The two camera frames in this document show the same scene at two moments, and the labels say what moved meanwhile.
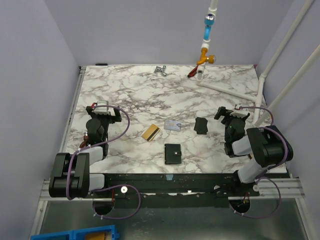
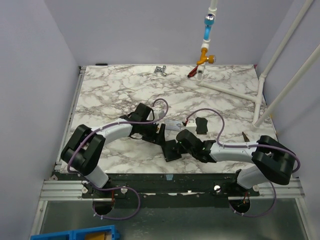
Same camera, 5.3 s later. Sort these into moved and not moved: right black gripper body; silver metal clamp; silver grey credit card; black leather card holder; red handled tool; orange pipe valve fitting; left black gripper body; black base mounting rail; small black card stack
Moved: right black gripper body; black leather card holder; left black gripper body
Not moved: small black card stack; red handled tool; silver grey credit card; silver metal clamp; black base mounting rail; orange pipe valve fitting
